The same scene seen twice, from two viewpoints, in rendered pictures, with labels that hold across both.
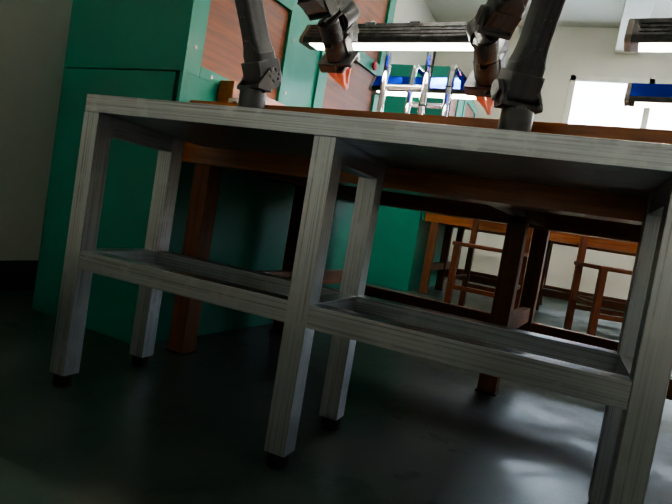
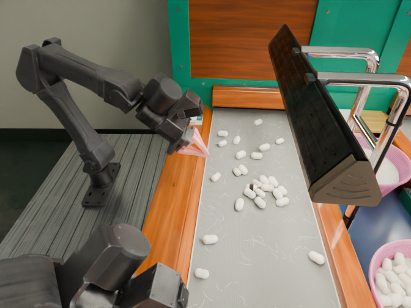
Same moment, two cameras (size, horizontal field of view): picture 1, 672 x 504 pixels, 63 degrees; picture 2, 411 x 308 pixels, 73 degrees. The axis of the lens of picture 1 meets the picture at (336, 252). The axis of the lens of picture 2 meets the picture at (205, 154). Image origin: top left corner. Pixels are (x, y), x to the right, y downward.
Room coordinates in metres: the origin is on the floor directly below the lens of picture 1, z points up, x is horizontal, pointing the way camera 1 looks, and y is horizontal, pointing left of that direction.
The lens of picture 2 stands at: (1.37, -0.48, 1.29)
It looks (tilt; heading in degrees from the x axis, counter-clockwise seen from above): 37 degrees down; 68
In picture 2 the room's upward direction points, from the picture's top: straight up
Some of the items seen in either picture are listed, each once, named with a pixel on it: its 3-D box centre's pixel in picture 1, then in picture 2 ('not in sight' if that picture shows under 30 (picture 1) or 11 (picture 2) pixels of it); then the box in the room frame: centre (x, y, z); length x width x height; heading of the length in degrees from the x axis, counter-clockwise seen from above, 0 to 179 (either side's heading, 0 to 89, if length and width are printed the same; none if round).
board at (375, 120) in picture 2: not in sight; (342, 119); (2.18, 0.16, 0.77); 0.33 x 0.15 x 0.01; 153
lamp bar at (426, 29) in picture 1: (390, 34); (303, 78); (1.76, -0.06, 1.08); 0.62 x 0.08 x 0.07; 63
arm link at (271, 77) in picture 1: (257, 80); (98, 159); (1.32, 0.25, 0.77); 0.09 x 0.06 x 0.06; 48
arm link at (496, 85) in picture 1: (516, 97); not in sight; (1.09, -0.30, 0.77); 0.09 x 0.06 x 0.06; 100
